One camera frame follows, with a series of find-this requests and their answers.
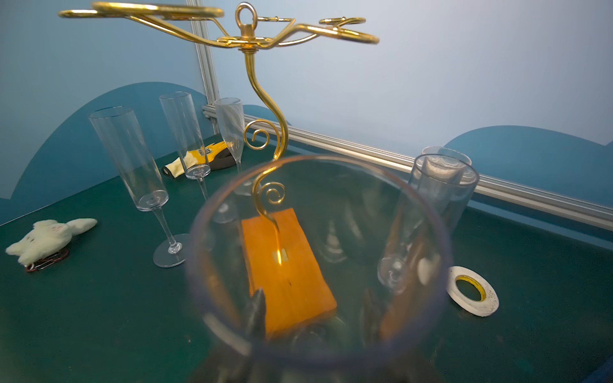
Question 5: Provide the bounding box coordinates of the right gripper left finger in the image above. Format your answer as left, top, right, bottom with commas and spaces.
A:
191, 288, 267, 382

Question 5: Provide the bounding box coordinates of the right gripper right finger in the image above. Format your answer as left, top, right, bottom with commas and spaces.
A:
361, 288, 441, 382

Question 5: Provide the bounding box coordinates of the wine glass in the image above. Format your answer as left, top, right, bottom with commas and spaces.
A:
89, 106, 188, 268
421, 146, 478, 185
378, 155, 478, 295
160, 91, 212, 200
214, 97, 245, 174
186, 155, 453, 371

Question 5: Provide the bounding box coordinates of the white tape roll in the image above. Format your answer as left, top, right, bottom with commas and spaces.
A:
446, 266, 500, 318

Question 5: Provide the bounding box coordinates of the yellow black work glove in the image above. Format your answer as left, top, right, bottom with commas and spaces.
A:
162, 141, 236, 179

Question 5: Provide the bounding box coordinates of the white plush toy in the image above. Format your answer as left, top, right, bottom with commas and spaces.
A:
6, 218, 97, 272

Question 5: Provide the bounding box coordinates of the aluminium frame back bar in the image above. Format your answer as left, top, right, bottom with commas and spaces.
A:
202, 104, 613, 233

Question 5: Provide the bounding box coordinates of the aluminium frame left post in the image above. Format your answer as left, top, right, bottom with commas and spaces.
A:
191, 21, 219, 105

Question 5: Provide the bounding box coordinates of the gold wire glass rack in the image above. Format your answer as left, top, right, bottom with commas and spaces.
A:
58, 1, 380, 336

